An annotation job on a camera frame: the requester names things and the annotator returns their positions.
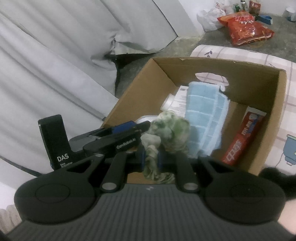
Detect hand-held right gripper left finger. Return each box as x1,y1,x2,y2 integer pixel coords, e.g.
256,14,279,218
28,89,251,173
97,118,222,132
67,148,146,192

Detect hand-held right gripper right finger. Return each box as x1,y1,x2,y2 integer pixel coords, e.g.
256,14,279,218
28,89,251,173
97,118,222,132
158,149,233,193

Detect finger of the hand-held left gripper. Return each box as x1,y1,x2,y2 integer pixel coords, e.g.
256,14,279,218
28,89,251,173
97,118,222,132
92,121,151,139
84,133,144,156

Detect green white cloth toy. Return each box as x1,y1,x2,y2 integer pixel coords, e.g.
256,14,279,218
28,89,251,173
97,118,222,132
141,111,191,185

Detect long white blue box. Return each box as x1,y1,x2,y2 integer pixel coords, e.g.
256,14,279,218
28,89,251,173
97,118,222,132
173,85,194,116

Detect blue face masks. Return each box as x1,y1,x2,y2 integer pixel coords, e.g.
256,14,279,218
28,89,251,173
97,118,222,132
184,81,231,156

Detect red toothpaste box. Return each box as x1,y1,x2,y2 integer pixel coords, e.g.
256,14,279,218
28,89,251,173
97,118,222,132
221,107,267,166

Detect brown cardboard box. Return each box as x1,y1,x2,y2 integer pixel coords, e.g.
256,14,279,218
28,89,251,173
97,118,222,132
102,57,287,186

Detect white fabric cover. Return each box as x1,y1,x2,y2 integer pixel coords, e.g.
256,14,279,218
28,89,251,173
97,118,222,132
0,0,202,173

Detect large white plastic bag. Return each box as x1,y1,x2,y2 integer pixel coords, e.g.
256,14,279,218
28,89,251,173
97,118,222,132
196,2,234,32

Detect red snack bag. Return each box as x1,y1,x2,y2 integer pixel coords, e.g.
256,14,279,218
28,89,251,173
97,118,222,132
217,11,275,46

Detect small blue plastic box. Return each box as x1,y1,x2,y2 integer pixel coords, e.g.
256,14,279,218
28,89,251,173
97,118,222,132
257,14,273,25

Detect small red box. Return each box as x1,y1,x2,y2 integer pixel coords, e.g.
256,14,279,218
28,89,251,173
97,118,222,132
249,0,261,16

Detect white blue cup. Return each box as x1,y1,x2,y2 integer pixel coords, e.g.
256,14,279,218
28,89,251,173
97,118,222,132
286,7,296,22

